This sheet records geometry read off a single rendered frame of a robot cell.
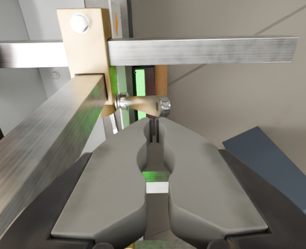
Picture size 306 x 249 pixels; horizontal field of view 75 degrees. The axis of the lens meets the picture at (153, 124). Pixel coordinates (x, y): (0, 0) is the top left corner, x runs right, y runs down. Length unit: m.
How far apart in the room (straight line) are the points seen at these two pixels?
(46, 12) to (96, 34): 0.30
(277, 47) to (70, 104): 0.25
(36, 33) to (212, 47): 0.41
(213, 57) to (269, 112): 1.20
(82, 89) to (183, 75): 0.99
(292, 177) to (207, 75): 0.66
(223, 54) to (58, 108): 0.20
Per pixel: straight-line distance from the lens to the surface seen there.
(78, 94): 0.21
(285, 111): 1.52
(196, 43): 0.27
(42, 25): 0.56
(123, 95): 0.29
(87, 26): 0.26
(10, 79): 0.49
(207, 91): 1.24
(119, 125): 0.49
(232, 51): 0.29
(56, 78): 0.56
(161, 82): 1.10
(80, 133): 0.18
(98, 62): 0.26
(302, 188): 1.13
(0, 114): 0.46
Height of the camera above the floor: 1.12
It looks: 61 degrees down
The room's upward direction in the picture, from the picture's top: 178 degrees clockwise
